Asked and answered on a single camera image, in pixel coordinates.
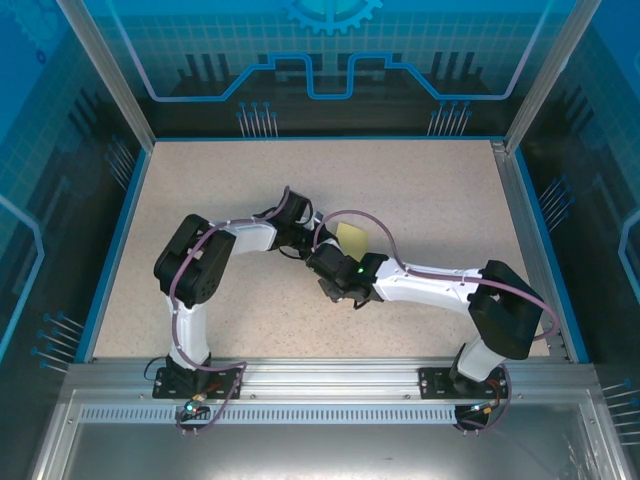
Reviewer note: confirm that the yellow cloth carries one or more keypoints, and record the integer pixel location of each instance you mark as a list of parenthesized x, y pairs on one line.
[(352, 237)]

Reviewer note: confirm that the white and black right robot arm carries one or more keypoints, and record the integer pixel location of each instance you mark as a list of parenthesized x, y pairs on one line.
[(425, 287)]

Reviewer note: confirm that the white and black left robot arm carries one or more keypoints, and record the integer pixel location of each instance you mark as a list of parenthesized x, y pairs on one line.
[(250, 237)]

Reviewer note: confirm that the grey metal sheet tray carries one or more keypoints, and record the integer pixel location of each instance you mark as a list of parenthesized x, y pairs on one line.
[(325, 450)]

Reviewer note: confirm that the thin blue table edge trim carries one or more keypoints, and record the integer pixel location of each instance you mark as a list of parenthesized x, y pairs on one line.
[(325, 138)]

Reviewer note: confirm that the long aluminium frame rail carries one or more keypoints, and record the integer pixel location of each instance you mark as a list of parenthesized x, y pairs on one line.
[(325, 380)]

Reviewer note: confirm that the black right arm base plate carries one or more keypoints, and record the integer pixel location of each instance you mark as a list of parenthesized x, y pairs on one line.
[(435, 385)]

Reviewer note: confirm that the aluminium side rail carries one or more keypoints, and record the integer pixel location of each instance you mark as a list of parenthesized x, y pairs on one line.
[(530, 250)]

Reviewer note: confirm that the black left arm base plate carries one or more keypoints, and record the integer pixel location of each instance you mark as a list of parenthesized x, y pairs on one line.
[(170, 387)]

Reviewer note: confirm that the aluminium frame post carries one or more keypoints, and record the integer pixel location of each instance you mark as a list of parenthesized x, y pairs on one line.
[(545, 75), (115, 85)]

